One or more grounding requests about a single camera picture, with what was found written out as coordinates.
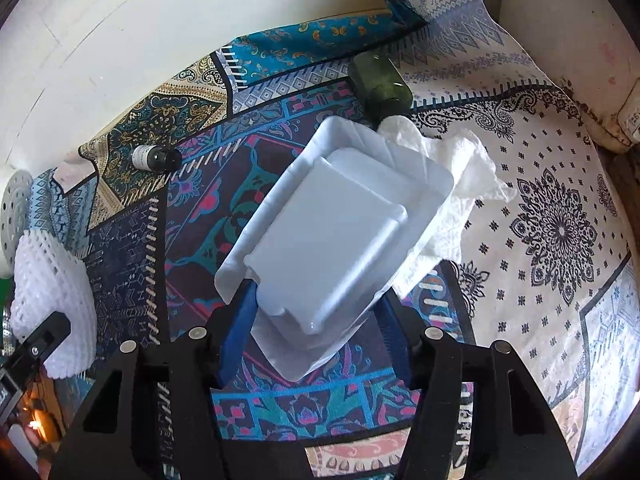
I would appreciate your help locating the white perforated sheet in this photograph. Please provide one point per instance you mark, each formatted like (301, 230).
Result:
(15, 210)

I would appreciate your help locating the blue patchwork cloth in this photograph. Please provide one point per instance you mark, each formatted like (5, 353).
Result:
(550, 185)

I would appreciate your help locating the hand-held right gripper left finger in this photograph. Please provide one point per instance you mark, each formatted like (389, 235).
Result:
(240, 320)

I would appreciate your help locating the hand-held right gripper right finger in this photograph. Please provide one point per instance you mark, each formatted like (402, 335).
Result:
(397, 345)

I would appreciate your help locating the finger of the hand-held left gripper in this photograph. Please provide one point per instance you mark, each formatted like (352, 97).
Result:
(42, 342)

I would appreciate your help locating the white foam net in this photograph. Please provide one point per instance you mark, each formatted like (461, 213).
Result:
(50, 300)

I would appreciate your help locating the green glass bottle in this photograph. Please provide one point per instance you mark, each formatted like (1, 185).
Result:
(380, 82)

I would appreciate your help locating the small dark labelled bottle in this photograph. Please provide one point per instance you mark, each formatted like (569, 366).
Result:
(160, 157)

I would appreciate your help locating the white paper towel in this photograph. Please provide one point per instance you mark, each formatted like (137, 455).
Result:
(460, 170)

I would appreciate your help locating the lit candle jar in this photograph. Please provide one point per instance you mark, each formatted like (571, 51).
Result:
(37, 418)

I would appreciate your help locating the white rice cooker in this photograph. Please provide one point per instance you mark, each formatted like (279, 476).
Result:
(575, 35)

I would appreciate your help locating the white plastic tray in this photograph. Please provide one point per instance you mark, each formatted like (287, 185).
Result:
(325, 220)

